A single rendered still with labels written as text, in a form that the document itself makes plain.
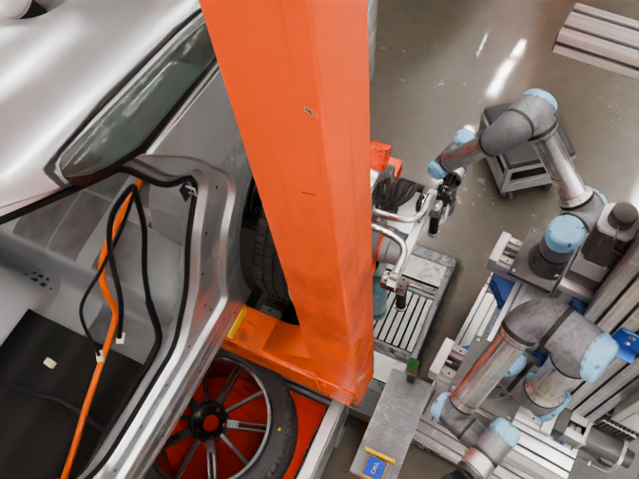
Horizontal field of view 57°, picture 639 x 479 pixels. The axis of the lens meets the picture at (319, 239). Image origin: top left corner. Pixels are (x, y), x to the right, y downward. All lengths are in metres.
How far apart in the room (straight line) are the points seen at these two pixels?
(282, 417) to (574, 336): 1.25
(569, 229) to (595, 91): 2.00
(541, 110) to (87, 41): 1.32
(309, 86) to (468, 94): 3.09
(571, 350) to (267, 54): 1.01
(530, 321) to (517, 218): 1.88
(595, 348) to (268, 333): 1.23
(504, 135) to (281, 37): 1.29
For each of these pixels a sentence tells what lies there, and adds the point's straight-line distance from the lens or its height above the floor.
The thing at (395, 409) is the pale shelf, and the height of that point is 0.45.
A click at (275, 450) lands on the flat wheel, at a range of 2.36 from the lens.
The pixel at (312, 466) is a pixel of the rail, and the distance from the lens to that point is 2.45.
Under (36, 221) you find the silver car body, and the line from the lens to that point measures 2.43.
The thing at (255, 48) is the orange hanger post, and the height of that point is 2.27.
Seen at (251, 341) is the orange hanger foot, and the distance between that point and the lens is 2.30.
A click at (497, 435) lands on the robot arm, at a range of 1.60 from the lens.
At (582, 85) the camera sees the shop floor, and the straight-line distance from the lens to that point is 4.04.
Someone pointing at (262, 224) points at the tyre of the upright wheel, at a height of 1.10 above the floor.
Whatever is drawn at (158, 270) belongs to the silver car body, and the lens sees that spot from 2.12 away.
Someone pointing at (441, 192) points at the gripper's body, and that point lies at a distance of 2.31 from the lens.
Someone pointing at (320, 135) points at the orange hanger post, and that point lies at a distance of 0.86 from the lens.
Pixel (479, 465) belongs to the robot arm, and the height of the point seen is 1.25.
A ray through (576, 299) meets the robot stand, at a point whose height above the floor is 1.22.
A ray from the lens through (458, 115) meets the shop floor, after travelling 3.73.
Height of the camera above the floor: 2.80
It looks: 60 degrees down
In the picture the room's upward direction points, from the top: 10 degrees counter-clockwise
